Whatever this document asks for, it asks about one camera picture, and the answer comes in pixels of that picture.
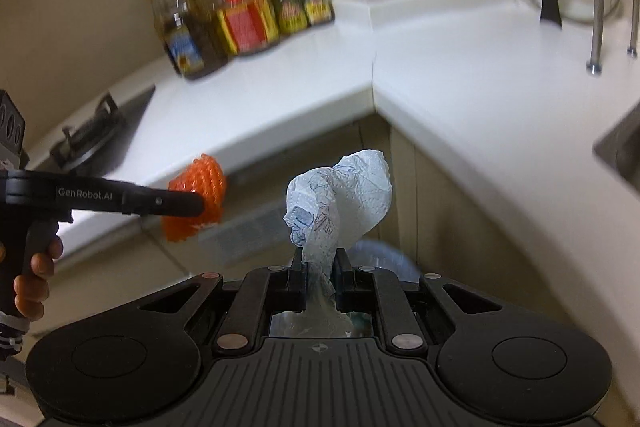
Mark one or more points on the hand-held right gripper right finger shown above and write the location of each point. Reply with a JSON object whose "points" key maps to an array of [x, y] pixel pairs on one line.
{"points": [[345, 281]]}

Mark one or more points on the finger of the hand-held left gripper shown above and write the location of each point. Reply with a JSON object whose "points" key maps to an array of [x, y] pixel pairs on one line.
{"points": [[170, 203]]}

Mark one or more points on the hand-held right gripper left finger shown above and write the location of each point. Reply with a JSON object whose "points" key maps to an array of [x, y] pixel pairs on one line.
{"points": [[297, 281]]}

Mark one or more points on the orange foam fruit net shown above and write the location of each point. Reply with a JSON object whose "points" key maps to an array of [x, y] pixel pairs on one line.
{"points": [[205, 177]]}

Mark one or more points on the blue mesh trash bin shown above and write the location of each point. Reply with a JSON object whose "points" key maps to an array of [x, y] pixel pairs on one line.
{"points": [[395, 262]]}

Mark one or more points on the white printed paper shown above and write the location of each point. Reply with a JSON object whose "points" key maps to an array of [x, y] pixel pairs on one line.
{"points": [[350, 197]]}

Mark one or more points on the person's left hand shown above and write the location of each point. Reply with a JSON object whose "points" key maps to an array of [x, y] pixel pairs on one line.
{"points": [[37, 292]]}

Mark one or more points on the black burner grate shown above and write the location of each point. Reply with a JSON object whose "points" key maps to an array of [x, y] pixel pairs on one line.
{"points": [[85, 137]]}

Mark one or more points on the silver cabinet vent grille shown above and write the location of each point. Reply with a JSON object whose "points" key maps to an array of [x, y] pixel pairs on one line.
{"points": [[250, 232]]}

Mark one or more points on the black glass gas stove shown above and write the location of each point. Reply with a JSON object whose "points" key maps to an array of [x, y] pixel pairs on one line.
{"points": [[135, 104]]}

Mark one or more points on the beige kitchen cabinet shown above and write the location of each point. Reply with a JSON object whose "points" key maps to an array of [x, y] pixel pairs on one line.
{"points": [[450, 217]]}

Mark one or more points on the blue label oil bottle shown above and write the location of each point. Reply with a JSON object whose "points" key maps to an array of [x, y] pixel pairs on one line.
{"points": [[185, 52]]}

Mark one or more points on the yellow oil bottle behind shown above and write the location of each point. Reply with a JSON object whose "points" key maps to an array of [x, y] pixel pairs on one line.
{"points": [[200, 7]]}

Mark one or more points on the glass jar dark lid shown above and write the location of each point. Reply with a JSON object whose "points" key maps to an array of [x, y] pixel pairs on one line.
{"points": [[290, 14]]}

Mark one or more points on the glass jar patterned lid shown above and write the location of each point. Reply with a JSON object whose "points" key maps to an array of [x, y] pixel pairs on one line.
{"points": [[317, 7]]}

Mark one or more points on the stainless steel sink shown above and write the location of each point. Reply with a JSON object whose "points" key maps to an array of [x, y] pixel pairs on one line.
{"points": [[625, 157]]}

